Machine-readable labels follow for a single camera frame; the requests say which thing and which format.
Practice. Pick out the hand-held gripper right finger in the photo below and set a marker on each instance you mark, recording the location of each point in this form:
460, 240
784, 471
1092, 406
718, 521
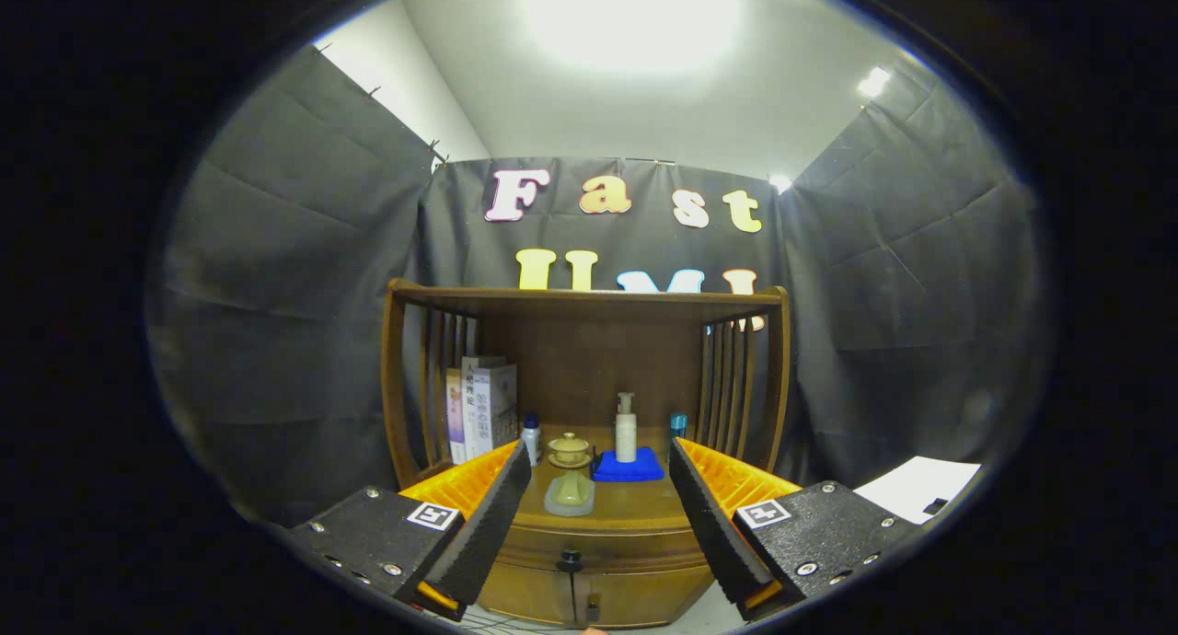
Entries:
713, 534

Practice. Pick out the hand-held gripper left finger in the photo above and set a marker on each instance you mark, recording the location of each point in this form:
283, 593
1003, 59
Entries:
488, 529

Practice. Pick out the wooden drawer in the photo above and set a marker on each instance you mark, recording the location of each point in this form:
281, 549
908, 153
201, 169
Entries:
644, 548

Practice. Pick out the black drawer knob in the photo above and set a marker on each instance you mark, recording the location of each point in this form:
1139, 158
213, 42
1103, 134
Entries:
571, 559

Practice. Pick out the wooden countertop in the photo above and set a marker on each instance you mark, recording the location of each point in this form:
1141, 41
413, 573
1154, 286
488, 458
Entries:
635, 502

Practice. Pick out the wooden cabinet with slatted sides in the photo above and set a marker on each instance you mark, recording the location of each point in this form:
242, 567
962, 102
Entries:
589, 359

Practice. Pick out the white bottle with blue cap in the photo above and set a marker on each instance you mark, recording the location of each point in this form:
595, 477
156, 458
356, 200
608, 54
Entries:
531, 442

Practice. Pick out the blue folded cloth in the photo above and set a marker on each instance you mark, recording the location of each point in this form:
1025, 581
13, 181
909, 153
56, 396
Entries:
629, 471

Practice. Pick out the yellow lidded teacup with saucer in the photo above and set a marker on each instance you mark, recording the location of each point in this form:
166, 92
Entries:
569, 449

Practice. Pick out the teal blue bottle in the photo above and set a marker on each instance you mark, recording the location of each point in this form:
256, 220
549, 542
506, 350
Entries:
677, 425

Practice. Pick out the pink purple book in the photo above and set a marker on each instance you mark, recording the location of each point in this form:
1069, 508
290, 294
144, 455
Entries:
455, 419

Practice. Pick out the thin white book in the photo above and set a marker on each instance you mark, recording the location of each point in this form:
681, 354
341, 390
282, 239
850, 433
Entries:
469, 414

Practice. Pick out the thick white book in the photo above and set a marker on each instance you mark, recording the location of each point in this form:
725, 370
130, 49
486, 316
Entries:
497, 400

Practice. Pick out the white pump bottle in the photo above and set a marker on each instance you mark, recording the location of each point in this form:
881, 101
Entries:
626, 432

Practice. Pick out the white grey printer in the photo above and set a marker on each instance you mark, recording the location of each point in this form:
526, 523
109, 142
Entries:
920, 488

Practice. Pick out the small ceiling light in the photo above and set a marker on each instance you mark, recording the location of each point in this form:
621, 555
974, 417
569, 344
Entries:
874, 83

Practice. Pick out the large ceiling light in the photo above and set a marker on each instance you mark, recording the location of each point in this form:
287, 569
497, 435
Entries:
635, 18

